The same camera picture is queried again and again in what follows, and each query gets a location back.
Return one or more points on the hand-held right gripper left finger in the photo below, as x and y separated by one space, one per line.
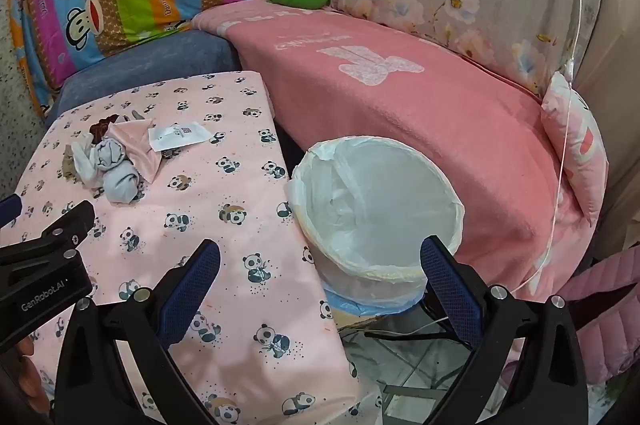
192 285

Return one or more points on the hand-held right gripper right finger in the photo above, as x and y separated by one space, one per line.
450 290

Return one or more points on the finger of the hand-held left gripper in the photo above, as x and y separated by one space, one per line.
9 210
55 230

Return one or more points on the round bin with white liner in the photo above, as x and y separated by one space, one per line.
375 215

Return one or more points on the brown velvet scrunchie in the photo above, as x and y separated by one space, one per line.
100 127

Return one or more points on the pink panda-print cloth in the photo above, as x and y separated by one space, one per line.
225 255

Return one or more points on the white scrunchie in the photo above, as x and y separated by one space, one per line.
85 165

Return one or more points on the blue plastic bag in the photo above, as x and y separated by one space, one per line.
350 305

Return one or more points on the speckled grey cloth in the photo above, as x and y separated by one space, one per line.
20 105

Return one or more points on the white paper packet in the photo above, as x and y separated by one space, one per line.
175 137

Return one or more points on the pink padded jacket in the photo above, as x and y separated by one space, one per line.
610 320

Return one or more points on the pink blanket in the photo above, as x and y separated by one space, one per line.
400 115

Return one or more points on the pink and white pillow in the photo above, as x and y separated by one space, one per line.
575 140

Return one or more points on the blue sofa cushion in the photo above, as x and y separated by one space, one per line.
150 55

